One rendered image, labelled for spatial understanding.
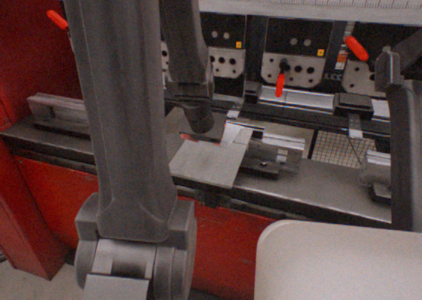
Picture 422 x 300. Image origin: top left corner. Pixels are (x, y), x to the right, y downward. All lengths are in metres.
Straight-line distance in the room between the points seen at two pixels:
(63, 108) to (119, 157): 1.04
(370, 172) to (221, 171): 0.45
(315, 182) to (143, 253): 0.74
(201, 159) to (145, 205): 0.56
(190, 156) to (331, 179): 0.45
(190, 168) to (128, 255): 0.50
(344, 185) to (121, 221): 0.81
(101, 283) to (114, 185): 0.09
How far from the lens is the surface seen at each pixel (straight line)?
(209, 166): 0.77
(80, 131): 1.18
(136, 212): 0.25
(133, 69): 0.19
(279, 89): 0.78
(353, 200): 0.95
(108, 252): 0.30
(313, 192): 0.93
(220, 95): 0.91
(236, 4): 0.78
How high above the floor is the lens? 1.50
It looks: 35 degrees down
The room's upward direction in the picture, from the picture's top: straight up
